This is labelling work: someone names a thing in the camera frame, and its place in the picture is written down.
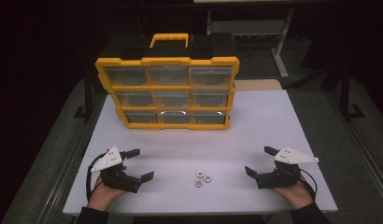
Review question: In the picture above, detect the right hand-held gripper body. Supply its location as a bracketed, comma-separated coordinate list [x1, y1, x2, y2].
[254, 146, 319, 190]

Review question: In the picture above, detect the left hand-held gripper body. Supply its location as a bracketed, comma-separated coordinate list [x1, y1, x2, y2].
[90, 145, 143, 194]

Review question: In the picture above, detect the clear plastic drawer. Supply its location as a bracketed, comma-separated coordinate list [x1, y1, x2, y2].
[189, 65, 234, 88]

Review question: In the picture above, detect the yellow black organizer cabinet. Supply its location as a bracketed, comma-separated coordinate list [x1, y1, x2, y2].
[94, 32, 240, 131]

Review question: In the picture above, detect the person's left hand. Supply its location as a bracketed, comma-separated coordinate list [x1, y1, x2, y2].
[86, 165, 128, 213]

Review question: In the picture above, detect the person's right hand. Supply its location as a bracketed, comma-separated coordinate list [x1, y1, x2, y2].
[272, 174, 315, 210]

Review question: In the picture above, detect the beige wooden board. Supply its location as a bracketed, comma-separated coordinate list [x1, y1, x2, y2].
[234, 78, 283, 91]

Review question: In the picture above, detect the black metal stand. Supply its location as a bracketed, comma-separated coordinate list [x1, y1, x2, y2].
[323, 64, 365, 120]
[73, 77, 94, 120]

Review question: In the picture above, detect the grid of clear drawers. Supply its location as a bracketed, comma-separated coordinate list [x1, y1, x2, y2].
[105, 65, 229, 125]

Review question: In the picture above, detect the white-legged desk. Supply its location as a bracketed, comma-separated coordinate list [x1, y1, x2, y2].
[192, 0, 324, 79]

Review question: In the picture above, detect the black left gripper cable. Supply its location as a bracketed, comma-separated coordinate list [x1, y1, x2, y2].
[85, 152, 106, 202]

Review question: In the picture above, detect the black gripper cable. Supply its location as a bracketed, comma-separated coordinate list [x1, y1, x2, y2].
[300, 169, 319, 200]
[85, 152, 106, 202]

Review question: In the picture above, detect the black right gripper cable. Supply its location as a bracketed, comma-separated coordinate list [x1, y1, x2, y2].
[300, 169, 319, 200]

